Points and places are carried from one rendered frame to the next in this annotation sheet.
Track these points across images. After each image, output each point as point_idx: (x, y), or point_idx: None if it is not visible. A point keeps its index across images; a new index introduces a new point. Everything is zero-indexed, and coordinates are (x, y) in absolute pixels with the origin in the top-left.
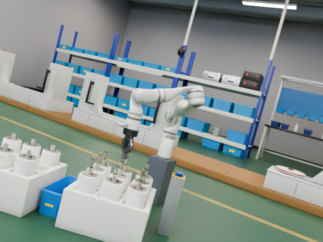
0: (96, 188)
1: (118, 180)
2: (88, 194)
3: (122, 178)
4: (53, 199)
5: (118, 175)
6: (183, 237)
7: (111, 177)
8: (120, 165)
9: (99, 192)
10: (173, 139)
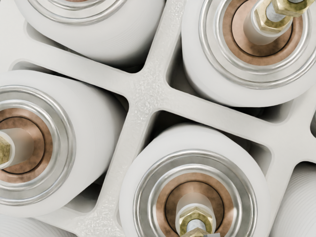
0: (145, 64)
1: (38, 182)
2: (11, 8)
3: (132, 230)
4: None
5: (181, 197)
6: None
7: (65, 129)
8: (198, 226)
9: (76, 77)
10: None
